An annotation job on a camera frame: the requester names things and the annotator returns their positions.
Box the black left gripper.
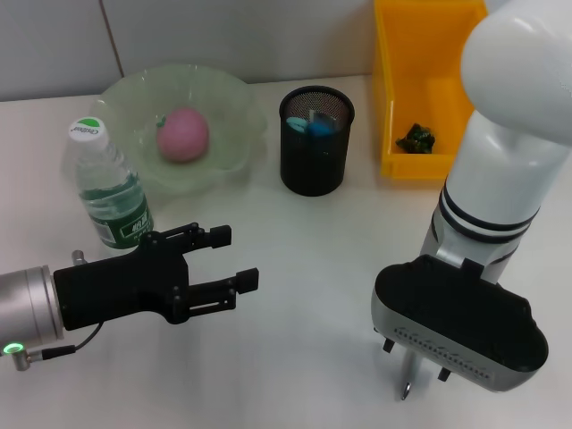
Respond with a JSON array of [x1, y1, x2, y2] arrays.
[[52, 222, 261, 332]]

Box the grey white ballpoint pen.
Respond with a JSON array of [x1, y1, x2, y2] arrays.
[[400, 350, 425, 400]]

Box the clear green-label water bottle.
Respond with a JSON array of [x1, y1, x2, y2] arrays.
[[65, 114, 158, 258]]

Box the pink toy peach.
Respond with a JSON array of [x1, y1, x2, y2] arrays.
[[156, 106, 210, 164]]

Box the blue scissors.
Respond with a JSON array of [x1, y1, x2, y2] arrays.
[[285, 116, 337, 140]]

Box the clear plastic ruler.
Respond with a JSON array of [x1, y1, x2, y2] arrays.
[[307, 108, 340, 126]]

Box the green plastic wrapper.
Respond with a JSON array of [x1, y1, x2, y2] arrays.
[[395, 122, 437, 156]]

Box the green glass fruit plate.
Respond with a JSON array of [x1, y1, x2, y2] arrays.
[[82, 62, 270, 198]]

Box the black mesh pen holder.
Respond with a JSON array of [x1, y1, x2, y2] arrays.
[[278, 85, 355, 198]]

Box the yellow plastic bin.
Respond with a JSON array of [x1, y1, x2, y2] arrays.
[[373, 0, 488, 181]]

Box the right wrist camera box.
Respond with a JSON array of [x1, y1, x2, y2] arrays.
[[371, 254, 550, 393]]

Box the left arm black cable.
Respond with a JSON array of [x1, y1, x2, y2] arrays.
[[11, 321, 105, 372]]

